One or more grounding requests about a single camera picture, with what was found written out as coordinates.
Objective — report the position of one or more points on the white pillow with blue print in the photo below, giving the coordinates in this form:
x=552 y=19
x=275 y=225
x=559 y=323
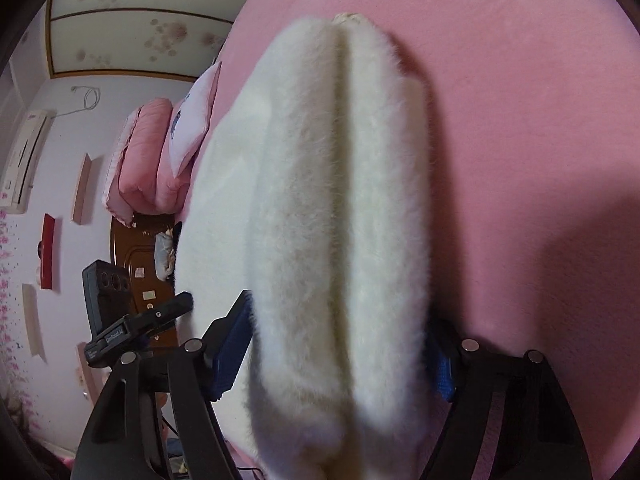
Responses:
x=192 y=120

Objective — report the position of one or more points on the pink blanket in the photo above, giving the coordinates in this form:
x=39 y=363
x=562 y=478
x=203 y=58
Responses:
x=525 y=160

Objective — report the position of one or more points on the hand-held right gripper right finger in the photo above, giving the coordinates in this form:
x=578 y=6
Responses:
x=442 y=372

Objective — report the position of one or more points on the pink wall shelf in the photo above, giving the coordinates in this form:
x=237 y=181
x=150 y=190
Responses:
x=82 y=190

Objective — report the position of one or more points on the small grey plush toy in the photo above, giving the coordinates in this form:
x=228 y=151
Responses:
x=164 y=255

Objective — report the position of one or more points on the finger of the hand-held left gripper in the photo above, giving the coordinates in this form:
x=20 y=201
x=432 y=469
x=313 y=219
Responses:
x=170 y=310

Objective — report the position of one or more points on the floral wardrobe door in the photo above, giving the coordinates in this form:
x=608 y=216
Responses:
x=140 y=25

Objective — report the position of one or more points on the white fluffy sweater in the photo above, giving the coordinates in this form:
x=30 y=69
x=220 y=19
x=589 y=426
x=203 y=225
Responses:
x=325 y=210

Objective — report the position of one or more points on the red wall shelf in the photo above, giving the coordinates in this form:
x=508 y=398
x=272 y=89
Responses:
x=49 y=252

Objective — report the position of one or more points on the white air conditioner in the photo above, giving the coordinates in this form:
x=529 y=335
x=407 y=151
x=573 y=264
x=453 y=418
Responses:
x=25 y=160

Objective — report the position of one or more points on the pale wall shelf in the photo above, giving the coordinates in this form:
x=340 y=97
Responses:
x=32 y=320
x=85 y=370

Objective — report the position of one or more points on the folded pink quilt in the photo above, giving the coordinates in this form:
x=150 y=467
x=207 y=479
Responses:
x=145 y=160

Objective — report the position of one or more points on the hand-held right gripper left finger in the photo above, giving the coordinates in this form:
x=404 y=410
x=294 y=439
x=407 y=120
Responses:
x=230 y=352

